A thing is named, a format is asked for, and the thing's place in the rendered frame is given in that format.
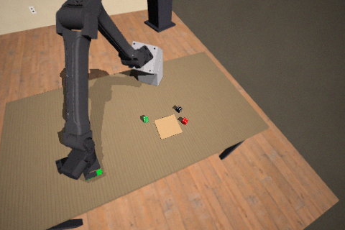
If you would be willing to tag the black die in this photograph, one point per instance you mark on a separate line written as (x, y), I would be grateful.
(178, 109)

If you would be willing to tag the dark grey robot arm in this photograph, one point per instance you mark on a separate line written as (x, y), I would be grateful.
(78, 133)

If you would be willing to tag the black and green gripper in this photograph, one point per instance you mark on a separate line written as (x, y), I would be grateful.
(94, 166)

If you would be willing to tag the green die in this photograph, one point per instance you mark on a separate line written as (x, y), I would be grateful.
(145, 118)

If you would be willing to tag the red die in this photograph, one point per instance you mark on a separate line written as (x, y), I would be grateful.
(184, 121)

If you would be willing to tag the tan flat mat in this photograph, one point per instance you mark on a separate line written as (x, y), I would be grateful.
(168, 126)

